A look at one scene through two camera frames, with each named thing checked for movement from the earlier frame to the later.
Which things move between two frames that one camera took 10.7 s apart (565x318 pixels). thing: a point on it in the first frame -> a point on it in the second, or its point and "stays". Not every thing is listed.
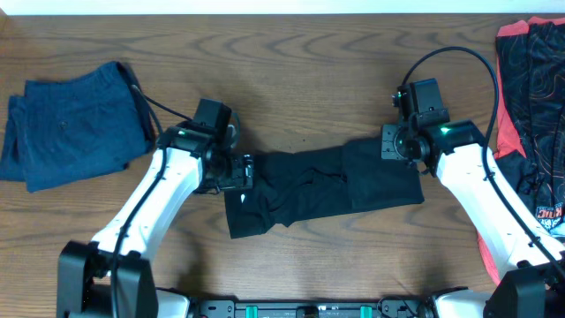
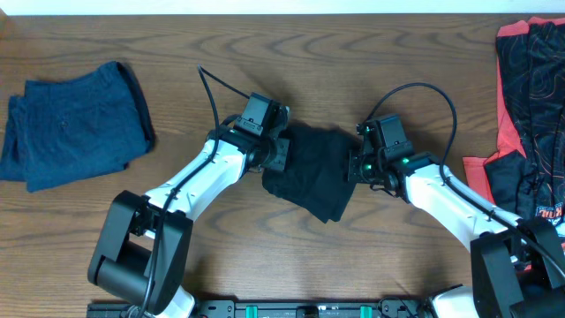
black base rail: (389, 307) stays
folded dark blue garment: (64, 130) stays
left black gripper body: (230, 173) -> (275, 155)
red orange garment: (508, 140) stays
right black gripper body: (395, 142) -> (365, 169)
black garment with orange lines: (533, 67) stays
